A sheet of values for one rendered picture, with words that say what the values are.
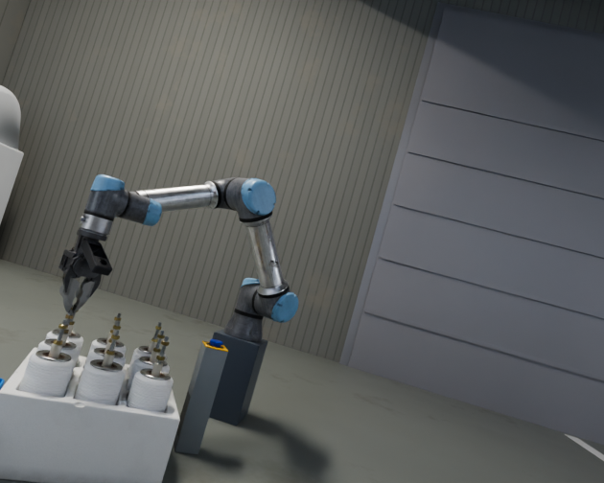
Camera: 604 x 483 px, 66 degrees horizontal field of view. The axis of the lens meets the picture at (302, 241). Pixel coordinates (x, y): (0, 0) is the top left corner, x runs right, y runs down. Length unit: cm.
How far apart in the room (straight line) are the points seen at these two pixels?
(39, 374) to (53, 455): 18
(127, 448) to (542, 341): 333
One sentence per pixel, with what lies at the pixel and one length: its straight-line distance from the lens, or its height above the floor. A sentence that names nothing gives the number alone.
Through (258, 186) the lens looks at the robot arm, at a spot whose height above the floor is 83.
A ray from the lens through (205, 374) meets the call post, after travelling 144.
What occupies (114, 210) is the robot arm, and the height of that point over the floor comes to 62.
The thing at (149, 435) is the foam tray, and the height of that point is 13.
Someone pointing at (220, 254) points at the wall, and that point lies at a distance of 398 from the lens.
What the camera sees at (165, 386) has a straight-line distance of 123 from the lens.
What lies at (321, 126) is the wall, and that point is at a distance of 406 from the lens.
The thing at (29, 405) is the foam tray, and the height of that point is 16.
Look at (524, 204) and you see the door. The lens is 405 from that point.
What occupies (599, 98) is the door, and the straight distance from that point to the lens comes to 451.
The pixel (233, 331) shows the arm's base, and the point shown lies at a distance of 178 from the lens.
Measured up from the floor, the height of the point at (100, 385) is 22.
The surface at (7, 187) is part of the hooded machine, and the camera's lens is 439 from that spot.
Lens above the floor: 59
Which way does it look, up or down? 4 degrees up
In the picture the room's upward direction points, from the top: 16 degrees clockwise
